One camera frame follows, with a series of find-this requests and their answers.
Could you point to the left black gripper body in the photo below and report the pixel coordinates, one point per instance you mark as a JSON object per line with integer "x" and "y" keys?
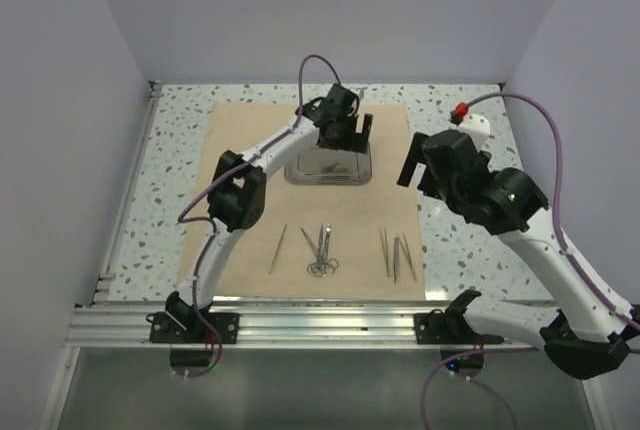
{"x": 345, "y": 137}

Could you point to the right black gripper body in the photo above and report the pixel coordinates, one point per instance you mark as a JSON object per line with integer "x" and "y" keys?
{"x": 437, "y": 188}

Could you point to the steel instrument tray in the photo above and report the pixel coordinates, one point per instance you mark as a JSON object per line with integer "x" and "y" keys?
{"x": 318, "y": 166}

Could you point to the steel pointed tweezers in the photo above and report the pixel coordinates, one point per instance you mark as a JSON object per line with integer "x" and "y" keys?
{"x": 385, "y": 250}

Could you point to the steel scalpel handle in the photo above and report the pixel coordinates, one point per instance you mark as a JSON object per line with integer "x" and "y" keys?
{"x": 405, "y": 248}

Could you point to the beige cloth wrap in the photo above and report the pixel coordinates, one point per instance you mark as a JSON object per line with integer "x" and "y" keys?
{"x": 356, "y": 215}

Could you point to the steel ring-handled forceps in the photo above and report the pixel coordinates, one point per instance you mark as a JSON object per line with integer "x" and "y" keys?
{"x": 318, "y": 267}
{"x": 328, "y": 264}

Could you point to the steel ring-handled scissors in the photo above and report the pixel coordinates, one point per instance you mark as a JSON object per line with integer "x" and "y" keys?
{"x": 320, "y": 238}

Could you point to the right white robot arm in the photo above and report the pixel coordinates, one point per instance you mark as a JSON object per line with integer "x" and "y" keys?
{"x": 587, "y": 334}

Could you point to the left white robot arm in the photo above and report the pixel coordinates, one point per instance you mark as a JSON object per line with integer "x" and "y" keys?
{"x": 236, "y": 200}

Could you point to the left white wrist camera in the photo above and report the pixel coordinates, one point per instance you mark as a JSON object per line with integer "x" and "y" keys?
{"x": 361, "y": 92}

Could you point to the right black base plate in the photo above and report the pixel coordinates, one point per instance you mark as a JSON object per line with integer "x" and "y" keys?
{"x": 447, "y": 326}

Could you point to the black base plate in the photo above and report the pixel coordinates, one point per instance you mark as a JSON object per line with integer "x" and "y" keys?
{"x": 180, "y": 323}
{"x": 447, "y": 326}

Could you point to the aluminium mounting rail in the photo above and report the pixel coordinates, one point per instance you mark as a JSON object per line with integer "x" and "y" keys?
{"x": 264, "y": 324}

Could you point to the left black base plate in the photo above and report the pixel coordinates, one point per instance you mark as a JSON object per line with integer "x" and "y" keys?
{"x": 180, "y": 323}

